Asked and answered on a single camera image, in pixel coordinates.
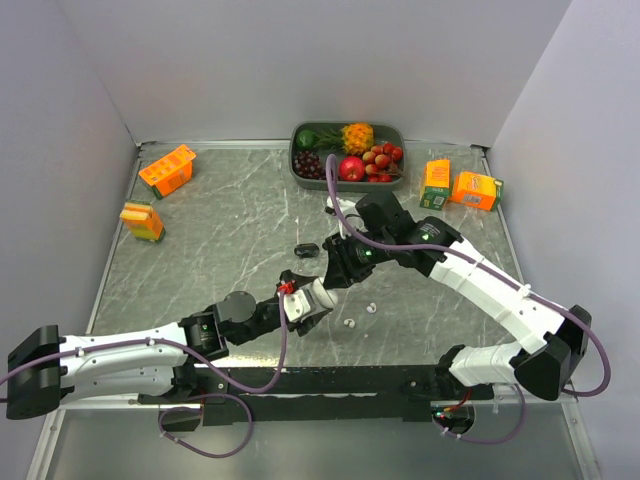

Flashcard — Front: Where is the red apple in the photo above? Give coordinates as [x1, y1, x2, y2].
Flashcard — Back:
[338, 156, 366, 182]

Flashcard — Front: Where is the yellow orange carton left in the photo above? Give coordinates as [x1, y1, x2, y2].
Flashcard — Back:
[119, 202, 166, 243]

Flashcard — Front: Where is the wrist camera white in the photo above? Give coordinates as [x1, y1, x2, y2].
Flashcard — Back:
[323, 195, 361, 239]
[278, 282, 318, 323]

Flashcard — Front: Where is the red lychee bunch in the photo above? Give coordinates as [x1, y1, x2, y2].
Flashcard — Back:
[361, 142, 404, 183]

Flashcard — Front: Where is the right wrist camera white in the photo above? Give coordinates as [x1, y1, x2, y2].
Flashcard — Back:
[323, 195, 361, 239]

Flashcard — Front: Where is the orange juice carton far left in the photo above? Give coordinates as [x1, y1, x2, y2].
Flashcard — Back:
[138, 144, 196, 199]

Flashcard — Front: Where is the dark grape bunch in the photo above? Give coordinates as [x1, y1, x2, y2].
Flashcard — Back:
[292, 150, 329, 181]

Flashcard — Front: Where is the orange pineapple toy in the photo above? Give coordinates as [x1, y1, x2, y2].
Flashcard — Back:
[315, 122, 374, 155]

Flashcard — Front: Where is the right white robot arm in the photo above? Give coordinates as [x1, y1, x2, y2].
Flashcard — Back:
[323, 192, 591, 401]

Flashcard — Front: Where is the green yellow carton right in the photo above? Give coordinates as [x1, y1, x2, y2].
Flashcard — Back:
[420, 158, 451, 211]

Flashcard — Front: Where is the green lime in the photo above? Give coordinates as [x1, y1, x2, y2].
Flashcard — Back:
[295, 129, 316, 150]

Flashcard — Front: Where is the orange carton far right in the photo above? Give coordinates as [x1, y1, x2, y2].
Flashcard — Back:
[449, 171, 504, 211]

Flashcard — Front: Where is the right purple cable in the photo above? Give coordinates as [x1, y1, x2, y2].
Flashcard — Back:
[324, 153, 612, 446]

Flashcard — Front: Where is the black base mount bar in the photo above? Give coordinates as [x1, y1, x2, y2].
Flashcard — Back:
[138, 365, 494, 426]

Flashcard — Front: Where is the white earbud charging case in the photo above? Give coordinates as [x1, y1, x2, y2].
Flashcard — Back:
[310, 278, 338, 309]

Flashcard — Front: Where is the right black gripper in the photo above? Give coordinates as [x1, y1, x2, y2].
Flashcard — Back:
[323, 226, 394, 289]

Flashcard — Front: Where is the grey fruit tray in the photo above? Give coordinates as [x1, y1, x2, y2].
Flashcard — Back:
[289, 121, 407, 193]

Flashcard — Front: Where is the black earbud charging case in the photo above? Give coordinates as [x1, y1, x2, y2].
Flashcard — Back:
[294, 243, 320, 259]

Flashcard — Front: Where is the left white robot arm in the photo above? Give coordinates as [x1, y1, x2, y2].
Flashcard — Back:
[1, 271, 338, 420]

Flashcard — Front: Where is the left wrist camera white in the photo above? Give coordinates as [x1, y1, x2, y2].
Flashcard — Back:
[278, 282, 318, 323]

